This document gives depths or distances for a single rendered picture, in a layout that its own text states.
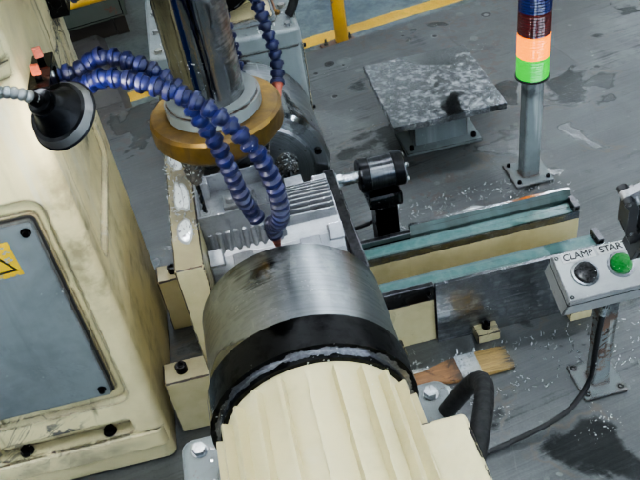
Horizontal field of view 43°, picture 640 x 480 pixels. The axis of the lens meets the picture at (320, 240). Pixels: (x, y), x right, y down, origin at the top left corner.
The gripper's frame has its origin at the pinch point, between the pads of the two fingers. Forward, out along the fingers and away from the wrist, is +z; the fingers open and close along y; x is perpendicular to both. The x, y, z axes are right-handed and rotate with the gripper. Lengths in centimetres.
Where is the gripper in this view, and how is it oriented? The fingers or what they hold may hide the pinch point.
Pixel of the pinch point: (639, 236)
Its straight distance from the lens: 109.7
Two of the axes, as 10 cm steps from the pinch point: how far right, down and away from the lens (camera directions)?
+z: 0.5, 4.5, 8.9
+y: -9.7, 2.2, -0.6
